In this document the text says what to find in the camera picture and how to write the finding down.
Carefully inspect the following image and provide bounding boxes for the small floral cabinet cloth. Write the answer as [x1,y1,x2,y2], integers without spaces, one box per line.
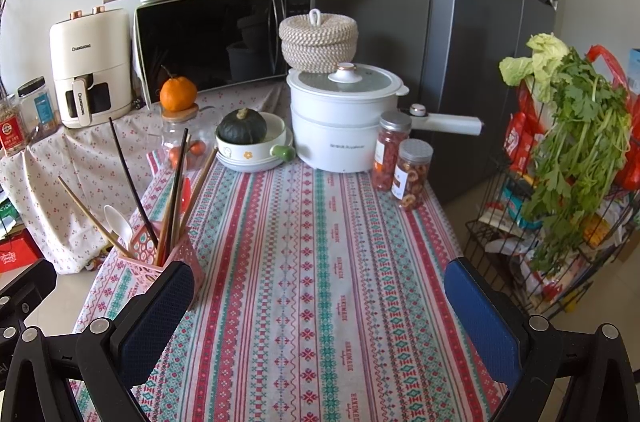
[0,80,296,275]

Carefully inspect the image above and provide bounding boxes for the dried branches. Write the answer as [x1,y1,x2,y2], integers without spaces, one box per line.
[0,0,20,96]

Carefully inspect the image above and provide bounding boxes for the black microwave oven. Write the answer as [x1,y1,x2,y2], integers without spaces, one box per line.
[132,0,316,108]

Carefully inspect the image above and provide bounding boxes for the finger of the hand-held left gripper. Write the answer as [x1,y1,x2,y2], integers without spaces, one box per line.
[0,259,57,339]

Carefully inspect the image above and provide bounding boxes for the red plastic bag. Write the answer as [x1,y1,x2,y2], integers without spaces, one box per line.
[585,45,640,188]

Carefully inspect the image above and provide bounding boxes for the short dried fruit jar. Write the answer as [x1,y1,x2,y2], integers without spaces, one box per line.
[392,139,433,211]

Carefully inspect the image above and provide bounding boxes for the napa cabbage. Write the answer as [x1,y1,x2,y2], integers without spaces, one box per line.
[499,33,571,88]

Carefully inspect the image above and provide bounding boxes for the glass pot lid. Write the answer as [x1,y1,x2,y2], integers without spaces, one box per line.
[286,62,408,96]

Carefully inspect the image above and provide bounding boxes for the dark brown chopstick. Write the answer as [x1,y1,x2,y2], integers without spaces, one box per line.
[159,131,187,264]
[171,128,191,249]

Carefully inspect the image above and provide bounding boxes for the blue label jar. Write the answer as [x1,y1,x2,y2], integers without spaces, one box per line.
[17,76,60,143]

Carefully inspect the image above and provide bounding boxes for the pink plastic utensil basket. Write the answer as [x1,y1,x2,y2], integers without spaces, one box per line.
[117,222,206,298]

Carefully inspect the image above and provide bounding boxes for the blue and white carton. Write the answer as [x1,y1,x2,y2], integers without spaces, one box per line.
[625,47,640,93]

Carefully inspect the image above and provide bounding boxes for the cream air fryer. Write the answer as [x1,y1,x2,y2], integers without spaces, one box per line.
[48,5,133,129]

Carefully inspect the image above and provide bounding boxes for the striped patterned tablecloth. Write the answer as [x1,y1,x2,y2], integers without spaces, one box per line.
[70,149,506,422]

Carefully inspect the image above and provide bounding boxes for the white plastic spoon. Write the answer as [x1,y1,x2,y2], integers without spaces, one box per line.
[103,205,135,255]

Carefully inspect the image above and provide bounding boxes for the white electric pot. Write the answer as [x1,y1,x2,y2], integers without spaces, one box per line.
[286,62,486,174]

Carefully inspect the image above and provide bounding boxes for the white bowl with green handle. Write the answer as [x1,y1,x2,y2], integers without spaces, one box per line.
[215,112,295,164]

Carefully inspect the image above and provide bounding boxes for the orange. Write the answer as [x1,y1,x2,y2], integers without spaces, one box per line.
[160,70,198,112]

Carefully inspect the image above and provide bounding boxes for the wooden chopstick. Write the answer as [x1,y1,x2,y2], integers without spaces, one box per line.
[179,146,218,229]
[56,175,124,256]

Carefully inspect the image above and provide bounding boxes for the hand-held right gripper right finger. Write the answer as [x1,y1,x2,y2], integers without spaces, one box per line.
[444,256,640,422]

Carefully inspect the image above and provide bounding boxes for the woven lidded basket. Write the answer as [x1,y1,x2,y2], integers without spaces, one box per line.
[279,8,360,74]

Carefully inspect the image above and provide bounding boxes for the dark green squash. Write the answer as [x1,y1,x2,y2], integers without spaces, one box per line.
[216,108,268,144]

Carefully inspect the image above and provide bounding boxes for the red label jar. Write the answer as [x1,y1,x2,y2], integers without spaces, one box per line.
[0,95,26,158]

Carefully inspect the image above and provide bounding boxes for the red box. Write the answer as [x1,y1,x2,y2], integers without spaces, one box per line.
[0,229,43,275]

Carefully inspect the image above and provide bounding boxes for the black chopstick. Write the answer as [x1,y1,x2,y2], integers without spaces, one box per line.
[109,117,160,253]

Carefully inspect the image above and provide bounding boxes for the tall red snack jar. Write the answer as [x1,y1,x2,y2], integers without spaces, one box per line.
[371,111,412,192]

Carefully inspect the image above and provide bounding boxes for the white plate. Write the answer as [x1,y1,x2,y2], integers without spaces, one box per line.
[216,147,291,173]

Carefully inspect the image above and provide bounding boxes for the leafy green herbs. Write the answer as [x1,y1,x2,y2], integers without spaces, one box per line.
[525,47,632,273]

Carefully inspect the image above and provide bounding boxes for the red snack packet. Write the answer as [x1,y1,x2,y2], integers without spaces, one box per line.
[502,112,538,168]

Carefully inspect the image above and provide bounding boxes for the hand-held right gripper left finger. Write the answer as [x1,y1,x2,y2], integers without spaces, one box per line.
[0,261,196,422]

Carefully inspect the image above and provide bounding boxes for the black wire rack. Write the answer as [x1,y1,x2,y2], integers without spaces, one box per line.
[465,152,640,320]

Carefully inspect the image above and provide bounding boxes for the red plastic spoon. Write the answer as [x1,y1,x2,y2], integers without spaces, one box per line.
[177,177,193,213]

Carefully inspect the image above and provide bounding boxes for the glass jar with tomatoes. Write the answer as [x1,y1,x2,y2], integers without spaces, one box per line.
[161,105,208,170]

